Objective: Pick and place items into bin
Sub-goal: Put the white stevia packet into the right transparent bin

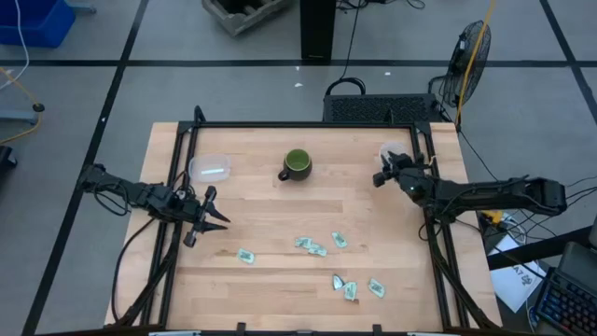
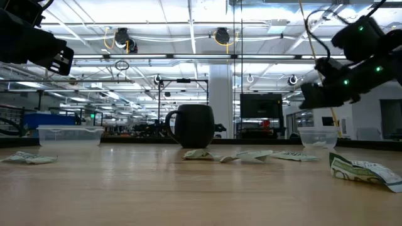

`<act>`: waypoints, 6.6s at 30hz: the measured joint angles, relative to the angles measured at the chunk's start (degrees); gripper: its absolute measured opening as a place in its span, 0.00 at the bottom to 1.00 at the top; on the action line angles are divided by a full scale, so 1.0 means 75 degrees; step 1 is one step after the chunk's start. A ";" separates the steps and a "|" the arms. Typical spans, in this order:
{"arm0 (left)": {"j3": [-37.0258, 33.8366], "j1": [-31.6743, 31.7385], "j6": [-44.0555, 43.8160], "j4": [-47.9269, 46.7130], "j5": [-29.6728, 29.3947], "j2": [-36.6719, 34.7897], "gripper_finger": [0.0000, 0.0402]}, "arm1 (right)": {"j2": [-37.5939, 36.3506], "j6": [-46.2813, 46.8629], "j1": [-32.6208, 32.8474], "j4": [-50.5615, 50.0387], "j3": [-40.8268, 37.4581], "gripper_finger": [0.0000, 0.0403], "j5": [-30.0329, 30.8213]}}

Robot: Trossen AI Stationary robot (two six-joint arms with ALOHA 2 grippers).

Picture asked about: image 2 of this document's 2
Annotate clear round plastic cup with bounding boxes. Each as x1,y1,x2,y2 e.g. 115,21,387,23
297,126,341,149

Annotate large green white packet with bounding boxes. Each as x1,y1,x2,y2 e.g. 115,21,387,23
329,152,402,193

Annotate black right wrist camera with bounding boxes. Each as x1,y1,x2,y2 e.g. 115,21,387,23
315,57,346,84

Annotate hanging black cable loop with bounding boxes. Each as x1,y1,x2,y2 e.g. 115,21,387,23
114,60,131,72

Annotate blue storage bin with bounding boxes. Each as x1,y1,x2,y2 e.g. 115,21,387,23
23,113,77,133

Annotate clear rectangular plastic container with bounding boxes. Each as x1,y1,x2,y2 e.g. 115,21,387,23
36,125,106,147

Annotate black curved hose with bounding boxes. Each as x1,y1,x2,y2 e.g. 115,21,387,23
0,116,23,137

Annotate yellow diagonal pole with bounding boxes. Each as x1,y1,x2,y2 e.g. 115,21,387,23
297,0,344,139

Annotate white building pillar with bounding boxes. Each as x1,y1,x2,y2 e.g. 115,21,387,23
208,63,234,139

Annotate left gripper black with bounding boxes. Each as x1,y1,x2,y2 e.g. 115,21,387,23
0,8,75,77

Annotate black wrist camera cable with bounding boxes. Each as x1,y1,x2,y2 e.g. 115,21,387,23
304,9,351,61

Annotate thin black vertical pole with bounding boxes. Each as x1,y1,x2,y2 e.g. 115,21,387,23
232,0,236,139
240,0,244,139

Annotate long horizontal light bar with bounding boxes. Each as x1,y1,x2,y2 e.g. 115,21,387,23
72,53,347,61

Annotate black metal frame rig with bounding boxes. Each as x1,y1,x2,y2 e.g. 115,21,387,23
157,78,210,127

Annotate black monitor screen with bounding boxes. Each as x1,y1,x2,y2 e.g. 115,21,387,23
239,93,284,120

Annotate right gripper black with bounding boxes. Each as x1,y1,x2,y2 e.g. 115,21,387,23
300,81,361,110

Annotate black ceiling cable reel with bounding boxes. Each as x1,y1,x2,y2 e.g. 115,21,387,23
214,27,231,46
114,27,139,54

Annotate black ceramic mug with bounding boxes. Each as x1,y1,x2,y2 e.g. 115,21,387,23
165,104,215,149

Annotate green white paper packet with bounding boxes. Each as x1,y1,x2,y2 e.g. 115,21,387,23
1,151,58,165
269,151,321,163
183,148,221,162
219,149,274,164

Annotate grey door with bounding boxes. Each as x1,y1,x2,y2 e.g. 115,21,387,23
379,99,402,141

